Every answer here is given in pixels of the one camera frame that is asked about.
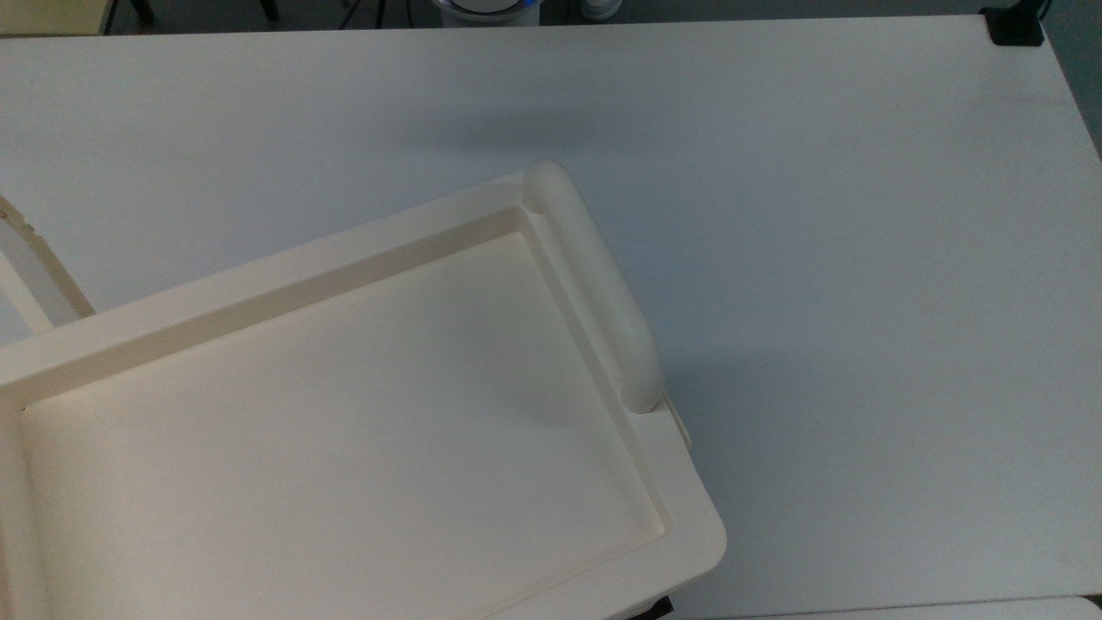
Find cream plastic cabinet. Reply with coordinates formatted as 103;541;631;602
0;158;727;620

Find black tripod legs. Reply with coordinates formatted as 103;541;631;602
338;0;390;28

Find black table clamp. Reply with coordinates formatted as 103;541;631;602
981;0;1049;47

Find light wooden desk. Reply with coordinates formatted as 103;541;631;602
0;0;116;37

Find white robot base blue ring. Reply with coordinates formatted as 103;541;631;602
436;0;544;28

